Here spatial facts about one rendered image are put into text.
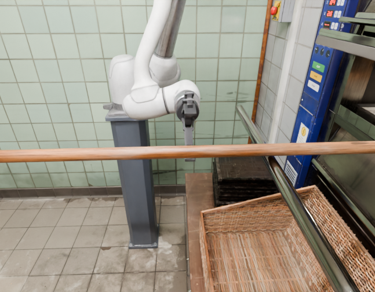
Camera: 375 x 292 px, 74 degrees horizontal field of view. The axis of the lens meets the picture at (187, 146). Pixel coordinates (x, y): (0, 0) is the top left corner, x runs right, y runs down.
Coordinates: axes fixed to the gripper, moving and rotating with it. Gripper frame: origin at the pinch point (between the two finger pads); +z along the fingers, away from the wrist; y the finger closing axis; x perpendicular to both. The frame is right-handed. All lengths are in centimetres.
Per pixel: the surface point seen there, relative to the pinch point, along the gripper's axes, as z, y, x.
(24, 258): -51, 119, 109
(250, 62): -115, 5, -47
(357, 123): -13, 3, -55
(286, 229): -18, 58, -45
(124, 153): 9.5, -1.1, 15.6
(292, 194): 22.2, 1.1, -18.8
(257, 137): -1.5, 1.3, -18.6
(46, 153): 9.3, -1.2, 33.1
